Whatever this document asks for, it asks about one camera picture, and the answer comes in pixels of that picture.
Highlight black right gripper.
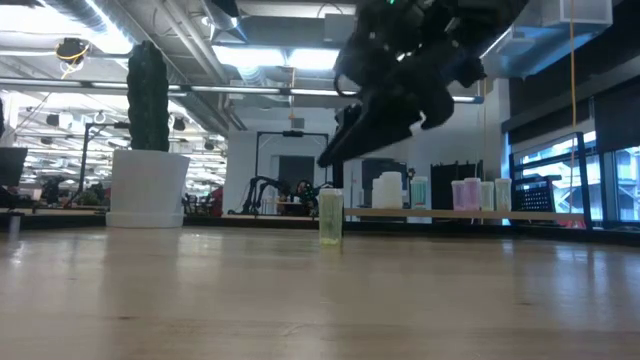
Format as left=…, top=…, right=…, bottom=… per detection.
left=316, top=0, right=489, bottom=169

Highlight green medicine bottle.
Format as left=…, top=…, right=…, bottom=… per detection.
left=318, top=187, right=345, bottom=246
left=409, top=175, right=430, bottom=210

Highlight yellow medicine bottle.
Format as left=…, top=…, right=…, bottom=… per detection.
left=494, top=177, right=513, bottom=212
left=479, top=180, right=496, bottom=212

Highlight black shelf side panel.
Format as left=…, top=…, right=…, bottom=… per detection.
left=331, top=158, right=347, bottom=237

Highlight wooden shelf board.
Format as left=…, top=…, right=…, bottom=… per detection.
left=343, top=208, right=587, bottom=223

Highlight red object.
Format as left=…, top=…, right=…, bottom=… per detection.
left=208, top=185, right=225, bottom=217

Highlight green cactus plant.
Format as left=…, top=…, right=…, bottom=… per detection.
left=125, top=39, right=171, bottom=154

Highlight white hexagonal plant pot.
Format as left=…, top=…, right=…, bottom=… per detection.
left=104, top=148, right=192, bottom=230

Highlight black window blind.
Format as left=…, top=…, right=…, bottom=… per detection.
left=593, top=74, right=640, bottom=155

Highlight black ceiling lamp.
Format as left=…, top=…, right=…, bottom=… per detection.
left=54, top=37, right=92, bottom=67

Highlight black monitor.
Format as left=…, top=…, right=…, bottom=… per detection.
left=0, top=147, right=29, bottom=188

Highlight black right camera cable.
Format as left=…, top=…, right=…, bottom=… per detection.
left=332, top=72, right=361, bottom=99

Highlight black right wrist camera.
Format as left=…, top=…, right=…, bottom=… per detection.
left=418, top=82, right=457, bottom=132

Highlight silver ventilation duct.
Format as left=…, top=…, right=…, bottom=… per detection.
left=479, top=0, right=614, bottom=80

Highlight grey metal post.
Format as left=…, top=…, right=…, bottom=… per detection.
left=6, top=212, right=23, bottom=242

